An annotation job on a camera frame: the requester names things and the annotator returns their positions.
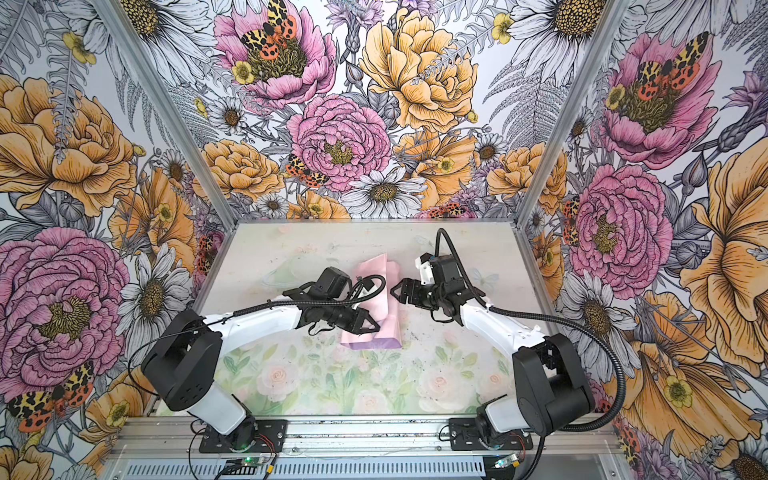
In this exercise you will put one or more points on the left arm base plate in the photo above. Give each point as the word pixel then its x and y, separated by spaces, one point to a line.
pixel 251 436

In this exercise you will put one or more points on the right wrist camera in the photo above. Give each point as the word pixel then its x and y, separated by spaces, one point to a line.
pixel 434 270

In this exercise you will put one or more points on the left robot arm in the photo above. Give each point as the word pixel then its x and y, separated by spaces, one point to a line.
pixel 182 362

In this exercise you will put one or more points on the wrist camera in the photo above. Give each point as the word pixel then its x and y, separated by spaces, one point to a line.
pixel 434 270
pixel 331 283

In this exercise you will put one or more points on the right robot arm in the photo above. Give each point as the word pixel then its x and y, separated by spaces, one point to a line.
pixel 551 392

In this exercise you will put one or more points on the purple wrapping paper sheet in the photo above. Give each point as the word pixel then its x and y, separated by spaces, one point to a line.
pixel 383 309

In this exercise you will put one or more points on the aluminium front rail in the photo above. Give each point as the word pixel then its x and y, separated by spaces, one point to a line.
pixel 170 437

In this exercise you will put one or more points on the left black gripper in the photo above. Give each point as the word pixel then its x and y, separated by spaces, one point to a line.
pixel 359 317

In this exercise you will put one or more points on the white slotted cable duct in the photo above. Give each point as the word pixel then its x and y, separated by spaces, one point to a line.
pixel 459 467

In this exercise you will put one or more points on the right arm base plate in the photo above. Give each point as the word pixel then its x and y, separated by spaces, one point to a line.
pixel 472 434

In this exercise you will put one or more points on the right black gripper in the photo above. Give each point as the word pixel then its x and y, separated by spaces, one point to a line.
pixel 415 287

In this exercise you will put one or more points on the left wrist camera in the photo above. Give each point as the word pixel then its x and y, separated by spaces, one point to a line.
pixel 331 283

